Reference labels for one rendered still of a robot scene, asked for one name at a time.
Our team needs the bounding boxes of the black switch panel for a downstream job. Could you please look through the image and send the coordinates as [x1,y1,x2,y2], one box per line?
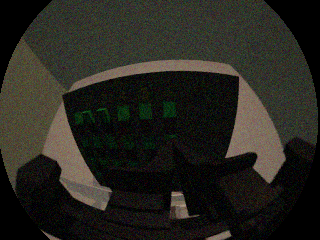
[63,71,240,187]

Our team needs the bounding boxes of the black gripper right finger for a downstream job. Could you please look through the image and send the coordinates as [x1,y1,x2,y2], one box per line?
[172,137,257,216]

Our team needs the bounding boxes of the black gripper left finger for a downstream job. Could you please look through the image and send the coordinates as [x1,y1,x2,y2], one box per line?
[101,139,173,211]

